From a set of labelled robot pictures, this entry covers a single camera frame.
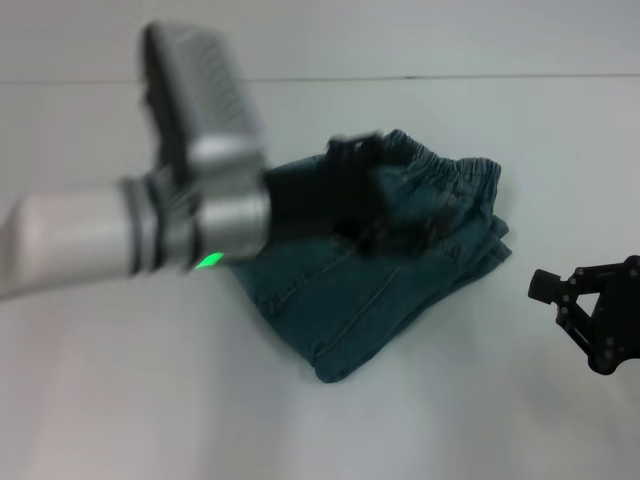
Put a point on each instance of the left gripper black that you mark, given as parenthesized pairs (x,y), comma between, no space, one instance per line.
(320,200)

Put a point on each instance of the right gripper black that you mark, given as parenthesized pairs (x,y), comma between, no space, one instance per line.
(622,320)

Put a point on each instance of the blue denim shorts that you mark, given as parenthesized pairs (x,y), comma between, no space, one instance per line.
(380,310)

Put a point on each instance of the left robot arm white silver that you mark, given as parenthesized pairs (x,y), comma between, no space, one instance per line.
(125,225)

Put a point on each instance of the silver ribbed wrist camera box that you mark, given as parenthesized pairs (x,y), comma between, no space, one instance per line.
(205,95)

